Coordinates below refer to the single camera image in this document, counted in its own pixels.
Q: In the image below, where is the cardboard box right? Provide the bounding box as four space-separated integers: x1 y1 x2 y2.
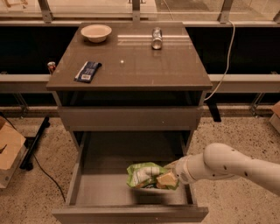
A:
269 101 280 133

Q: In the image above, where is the black stand leg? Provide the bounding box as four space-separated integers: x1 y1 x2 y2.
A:
19 117 50 171

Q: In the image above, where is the grey drawer cabinet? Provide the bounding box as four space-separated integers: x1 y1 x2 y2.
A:
45 21 214 224

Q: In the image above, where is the silver drink can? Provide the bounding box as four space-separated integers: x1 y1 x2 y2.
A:
151 27 163 50

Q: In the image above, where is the red can behind cabinet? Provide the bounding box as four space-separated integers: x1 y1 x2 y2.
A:
47 61 56 74

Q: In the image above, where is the cardboard box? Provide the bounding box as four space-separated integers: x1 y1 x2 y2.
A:
0 117 25 189
269 101 280 133

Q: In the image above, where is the open grey middle drawer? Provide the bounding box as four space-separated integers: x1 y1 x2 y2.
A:
52 131 208 224

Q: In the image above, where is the dark blue snack packet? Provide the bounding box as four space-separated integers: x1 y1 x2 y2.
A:
74 61 102 83

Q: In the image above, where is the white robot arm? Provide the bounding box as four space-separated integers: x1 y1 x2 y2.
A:
157 143 280 195

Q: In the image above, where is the cardboard box left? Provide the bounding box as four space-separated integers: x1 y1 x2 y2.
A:
0 117 25 189

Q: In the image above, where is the green rice chip bag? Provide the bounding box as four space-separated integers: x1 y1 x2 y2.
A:
127 162 179 190

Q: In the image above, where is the white ceramic bowl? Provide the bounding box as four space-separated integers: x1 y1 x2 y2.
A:
80 24 112 43

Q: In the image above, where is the black cable on floor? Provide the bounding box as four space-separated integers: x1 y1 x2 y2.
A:
0 112 67 203

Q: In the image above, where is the white cable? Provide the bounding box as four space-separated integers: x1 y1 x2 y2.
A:
203 20 236 102

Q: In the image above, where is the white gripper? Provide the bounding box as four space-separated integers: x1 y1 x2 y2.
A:
157 156 194 188

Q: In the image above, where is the closed grey top drawer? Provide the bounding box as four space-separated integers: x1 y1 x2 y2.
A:
58 107 202 131

